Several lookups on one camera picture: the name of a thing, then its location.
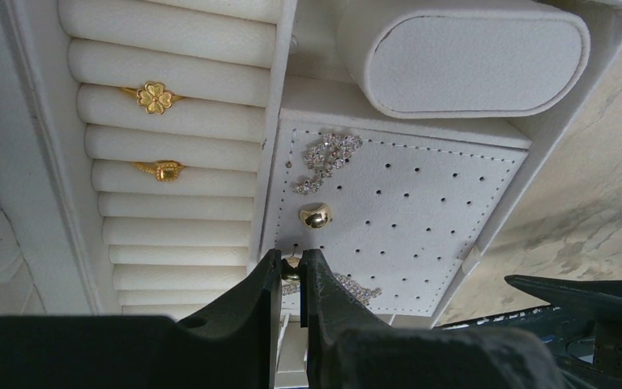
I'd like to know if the gold clover ring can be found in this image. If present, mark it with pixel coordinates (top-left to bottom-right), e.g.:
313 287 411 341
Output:
120 80 185 116

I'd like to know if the grey oval bracelet pillow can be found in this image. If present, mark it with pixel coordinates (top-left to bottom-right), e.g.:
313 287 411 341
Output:
335 1 590 119

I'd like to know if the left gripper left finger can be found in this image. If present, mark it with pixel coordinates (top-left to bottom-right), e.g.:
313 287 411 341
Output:
0 250 282 388

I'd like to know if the gold ball earring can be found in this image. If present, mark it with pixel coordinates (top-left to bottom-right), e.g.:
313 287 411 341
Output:
298 203 333 229

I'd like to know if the gold square ring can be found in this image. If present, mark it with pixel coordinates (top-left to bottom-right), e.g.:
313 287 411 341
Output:
132 160 188 183

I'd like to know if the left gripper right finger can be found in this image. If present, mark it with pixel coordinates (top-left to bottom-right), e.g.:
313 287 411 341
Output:
299 249 564 388

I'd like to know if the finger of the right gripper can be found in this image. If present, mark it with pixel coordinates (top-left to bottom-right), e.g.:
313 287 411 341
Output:
444 275 622 388

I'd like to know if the pink jewelry box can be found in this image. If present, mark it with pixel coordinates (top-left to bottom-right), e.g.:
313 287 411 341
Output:
0 1 622 388

